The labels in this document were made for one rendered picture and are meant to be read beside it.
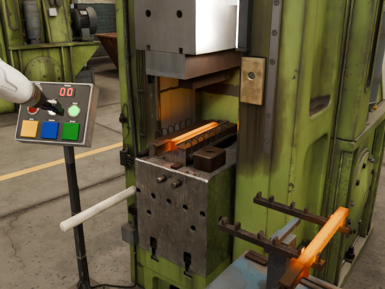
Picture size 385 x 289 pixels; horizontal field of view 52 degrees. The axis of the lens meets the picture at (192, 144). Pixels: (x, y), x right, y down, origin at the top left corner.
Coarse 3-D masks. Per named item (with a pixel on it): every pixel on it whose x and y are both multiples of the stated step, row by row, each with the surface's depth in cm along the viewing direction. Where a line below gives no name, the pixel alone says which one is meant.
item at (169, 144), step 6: (204, 126) 181; (210, 126) 182; (192, 132) 173; (198, 132) 175; (174, 138) 166; (180, 138) 166; (186, 138) 168; (156, 144) 155; (162, 144) 156; (168, 144) 160; (174, 144) 161; (156, 150) 155; (162, 150) 158; (168, 150) 160
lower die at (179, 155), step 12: (204, 120) 200; (216, 120) 193; (228, 120) 193; (180, 132) 178; (204, 132) 176; (228, 132) 184; (180, 144) 163; (192, 144) 163; (156, 156) 169; (168, 156) 165; (180, 156) 161
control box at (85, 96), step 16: (48, 96) 179; (64, 96) 178; (80, 96) 177; (96, 96) 182; (48, 112) 178; (64, 112) 177; (80, 112) 175; (16, 128) 179; (80, 128) 174; (48, 144) 184; (64, 144) 178; (80, 144) 173
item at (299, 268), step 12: (336, 216) 117; (324, 228) 111; (336, 228) 113; (312, 240) 105; (324, 240) 105; (312, 252) 100; (300, 264) 95; (288, 276) 91; (300, 276) 95; (288, 288) 91
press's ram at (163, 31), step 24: (144, 0) 150; (168, 0) 143; (192, 0) 137; (216, 0) 146; (144, 24) 153; (168, 24) 146; (192, 24) 140; (216, 24) 149; (144, 48) 156; (168, 48) 149; (192, 48) 143; (216, 48) 153
